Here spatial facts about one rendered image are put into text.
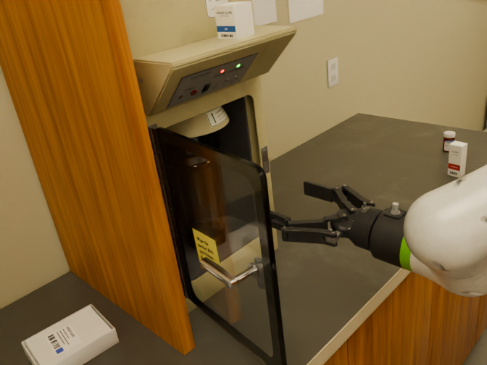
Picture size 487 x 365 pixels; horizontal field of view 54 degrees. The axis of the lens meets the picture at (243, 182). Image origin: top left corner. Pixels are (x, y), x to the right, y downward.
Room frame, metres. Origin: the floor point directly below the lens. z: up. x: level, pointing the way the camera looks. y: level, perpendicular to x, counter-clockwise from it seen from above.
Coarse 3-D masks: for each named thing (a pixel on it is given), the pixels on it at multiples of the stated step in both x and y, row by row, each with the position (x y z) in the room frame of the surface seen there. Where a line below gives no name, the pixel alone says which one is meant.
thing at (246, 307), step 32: (160, 128) 0.81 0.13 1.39; (192, 160) 0.72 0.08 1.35; (224, 160) 0.65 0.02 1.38; (192, 192) 0.74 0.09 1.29; (224, 192) 0.66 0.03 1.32; (256, 192) 0.59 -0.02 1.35; (192, 224) 0.76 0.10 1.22; (224, 224) 0.67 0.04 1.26; (256, 224) 0.60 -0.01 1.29; (192, 256) 0.78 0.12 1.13; (224, 256) 0.68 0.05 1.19; (256, 256) 0.61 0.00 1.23; (192, 288) 0.80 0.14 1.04; (224, 288) 0.70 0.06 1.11; (256, 288) 0.62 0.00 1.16; (224, 320) 0.71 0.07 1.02; (256, 320) 0.63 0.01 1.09; (256, 352) 0.64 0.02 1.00
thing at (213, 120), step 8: (208, 112) 0.98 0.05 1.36; (216, 112) 0.99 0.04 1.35; (224, 112) 1.02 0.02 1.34; (184, 120) 0.96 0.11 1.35; (192, 120) 0.96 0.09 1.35; (200, 120) 0.96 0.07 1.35; (208, 120) 0.97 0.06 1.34; (216, 120) 0.98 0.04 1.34; (224, 120) 1.00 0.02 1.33; (168, 128) 0.96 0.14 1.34; (176, 128) 0.96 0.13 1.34; (184, 128) 0.95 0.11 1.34; (192, 128) 0.95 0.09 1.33; (200, 128) 0.95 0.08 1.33; (208, 128) 0.96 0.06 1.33; (216, 128) 0.97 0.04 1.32; (192, 136) 0.94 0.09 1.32
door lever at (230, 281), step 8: (208, 264) 0.64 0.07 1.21; (216, 264) 0.63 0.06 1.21; (248, 264) 0.62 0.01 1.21; (216, 272) 0.61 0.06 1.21; (224, 272) 0.61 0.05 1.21; (248, 272) 0.60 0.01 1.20; (256, 272) 0.61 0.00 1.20; (224, 280) 0.60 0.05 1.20; (232, 280) 0.59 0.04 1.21; (240, 280) 0.59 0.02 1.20; (232, 288) 0.58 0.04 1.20
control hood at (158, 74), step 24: (192, 48) 0.87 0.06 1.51; (216, 48) 0.84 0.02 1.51; (240, 48) 0.86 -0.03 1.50; (264, 48) 0.92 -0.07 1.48; (144, 72) 0.81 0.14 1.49; (168, 72) 0.76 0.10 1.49; (192, 72) 0.80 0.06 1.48; (264, 72) 1.02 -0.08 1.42; (144, 96) 0.82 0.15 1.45; (168, 96) 0.81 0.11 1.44
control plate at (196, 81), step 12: (240, 60) 0.89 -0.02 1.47; (252, 60) 0.93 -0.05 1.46; (204, 72) 0.83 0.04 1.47; (216, 72) 0.86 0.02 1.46; (228, 72) 0.90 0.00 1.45; (240, 72) 0.93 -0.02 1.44; (180, 84) 0.80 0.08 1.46; (192, 84) 0.83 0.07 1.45; (204, 84) 0.86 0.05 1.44; (228, 84) 0.94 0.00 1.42; (192, 96) 0.87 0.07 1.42
